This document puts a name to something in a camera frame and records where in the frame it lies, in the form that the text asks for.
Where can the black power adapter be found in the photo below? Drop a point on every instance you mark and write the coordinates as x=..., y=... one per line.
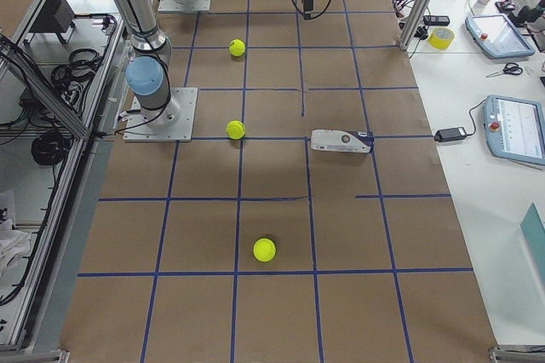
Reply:
x=450, y=134

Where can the tennis ball centre row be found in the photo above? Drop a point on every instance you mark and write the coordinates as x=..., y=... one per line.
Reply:
x=236, y=48

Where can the near blue teach pendant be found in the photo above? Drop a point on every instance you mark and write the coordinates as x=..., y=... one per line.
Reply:
x=514, y=129

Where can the tennis ball near front edge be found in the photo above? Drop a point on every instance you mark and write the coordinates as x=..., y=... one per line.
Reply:
x=264, y=250

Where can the yellow tape roll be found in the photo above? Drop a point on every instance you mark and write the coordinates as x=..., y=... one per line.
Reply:
x=441, y=38

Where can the white blue tennis ball can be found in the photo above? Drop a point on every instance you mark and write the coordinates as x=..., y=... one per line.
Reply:
x=342, y=141

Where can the blue teach pendant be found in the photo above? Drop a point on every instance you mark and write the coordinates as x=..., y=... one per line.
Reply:
x=514, y=129
x=497, y=36

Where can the far blue teach pendant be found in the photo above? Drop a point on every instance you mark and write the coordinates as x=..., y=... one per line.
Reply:
x=497, y=36

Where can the tennis ball by near base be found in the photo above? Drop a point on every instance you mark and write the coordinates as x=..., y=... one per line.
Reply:
x=235, y=130

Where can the black handled scissors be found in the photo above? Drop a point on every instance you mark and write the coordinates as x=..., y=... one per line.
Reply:
x=511, y=69

